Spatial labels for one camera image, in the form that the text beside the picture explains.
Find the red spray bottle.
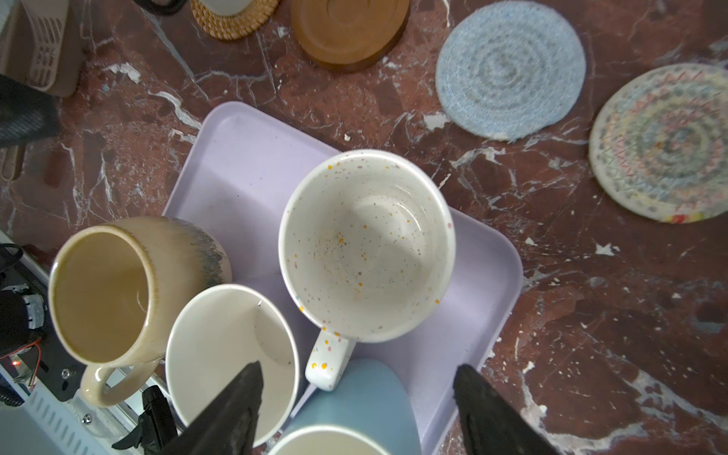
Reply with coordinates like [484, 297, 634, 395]
[112, 386, 178, 454]

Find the blue woven coaster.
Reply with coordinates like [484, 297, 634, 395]
[435, 1, 587, 141]

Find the black cup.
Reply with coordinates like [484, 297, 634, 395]
[201, 0, 251, 17]

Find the white speckled mug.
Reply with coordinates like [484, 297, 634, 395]
[278, 150, 456, 392]

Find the lilac plastic tray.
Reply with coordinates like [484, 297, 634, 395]
[164, 102, 523, 454]

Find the left brown wooden coaster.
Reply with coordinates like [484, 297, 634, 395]
[290, 0, 411, 72]

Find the woven rattan coaster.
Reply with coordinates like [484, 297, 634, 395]
[191, 0, 280, 41]

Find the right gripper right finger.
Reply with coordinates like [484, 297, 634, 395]
[453, 364, 559, 455]

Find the white blue mug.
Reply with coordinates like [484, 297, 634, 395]
[269, 358, 422, 455]

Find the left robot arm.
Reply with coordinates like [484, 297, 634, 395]
[0, 75, 61, 148]

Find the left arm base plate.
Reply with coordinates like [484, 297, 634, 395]
[1, 271, 83, 402]

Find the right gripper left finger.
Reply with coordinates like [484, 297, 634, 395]
[162, 361, 264, 455]

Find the beige ceramic mug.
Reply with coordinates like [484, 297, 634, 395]
[49, 216, 232, 408]

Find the white grey-handled mug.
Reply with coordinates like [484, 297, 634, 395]
[165, 284, 301, 447]

